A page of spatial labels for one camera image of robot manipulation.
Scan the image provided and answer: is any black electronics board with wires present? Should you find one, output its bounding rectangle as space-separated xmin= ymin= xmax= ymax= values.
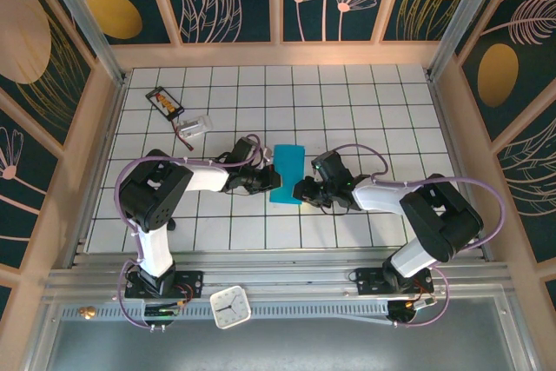
xmin=385 ymin=296 xmax=438 ymax=328
xmin=142 ymin=300 xmax=192 ymax=331

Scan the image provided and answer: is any red black wire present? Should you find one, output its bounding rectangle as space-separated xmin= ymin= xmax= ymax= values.
xmin=173 ymin=118 xmax=195 ymax=153

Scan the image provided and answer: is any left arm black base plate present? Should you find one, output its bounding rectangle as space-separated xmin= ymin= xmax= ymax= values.
xmin=124 ymin=269 xmax=205 ymax=301

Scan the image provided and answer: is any white square clock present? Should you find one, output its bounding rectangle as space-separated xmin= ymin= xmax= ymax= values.
xmin=209 ymin=285 xmax=253 ymax=330

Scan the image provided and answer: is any grey metal panel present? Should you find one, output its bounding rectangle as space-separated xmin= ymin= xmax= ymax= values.
xmin=25 ymin=296 xmax=539 ymax=371

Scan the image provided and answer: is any black battery with orange label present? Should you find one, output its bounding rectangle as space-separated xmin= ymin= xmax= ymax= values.
xmin=145 ymin=86 xmax=185 ymax=123

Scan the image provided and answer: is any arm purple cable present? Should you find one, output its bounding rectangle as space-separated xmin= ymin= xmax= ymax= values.
xmin=115 ymin=134 xmax=261 ymax=329
xmin=329 ymin=143 xmax=507 ymax=329

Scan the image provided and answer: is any blue cloth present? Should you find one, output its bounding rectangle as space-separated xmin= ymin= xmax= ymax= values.
xmin=268 ymin=143 xmax=307 ymax=206

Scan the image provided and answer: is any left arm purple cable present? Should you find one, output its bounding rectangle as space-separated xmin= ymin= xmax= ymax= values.
xmin=115 ymin=134 xmax=261 ymax=329

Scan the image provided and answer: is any aluminium corner post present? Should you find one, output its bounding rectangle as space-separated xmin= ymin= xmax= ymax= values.
xmin=34 ymin=0 xmax=129 ymax=85
xmin=427 ymin=0 xmax=512 ymax=82

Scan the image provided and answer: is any aluminium mounting rail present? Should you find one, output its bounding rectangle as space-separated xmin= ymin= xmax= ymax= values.
xmin=45 ymin=248 xmax=512 ymax=302

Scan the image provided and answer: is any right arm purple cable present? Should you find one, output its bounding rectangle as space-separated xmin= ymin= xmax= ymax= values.
xmin=329 ymin=143 xmax=507 ymax=329

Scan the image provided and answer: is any slotted grey cable duct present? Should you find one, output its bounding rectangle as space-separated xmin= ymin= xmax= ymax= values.
xmin=60 ymin=303 xmax=392 ymax=322

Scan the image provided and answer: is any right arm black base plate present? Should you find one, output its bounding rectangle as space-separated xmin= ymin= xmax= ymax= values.
xmin=354 ymin=266 xmax=434 ymax=296

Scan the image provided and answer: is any aluminium side rail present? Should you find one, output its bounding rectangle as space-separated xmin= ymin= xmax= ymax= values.
xmin=427 ymin=75 xmax=494 ymax=262
xmin=68 ymin=77 xmax=129 ymax=268

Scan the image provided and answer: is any clear plastic box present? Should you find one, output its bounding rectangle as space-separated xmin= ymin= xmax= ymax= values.
xmin=177 ymin=114 xmax=215 ymax=139

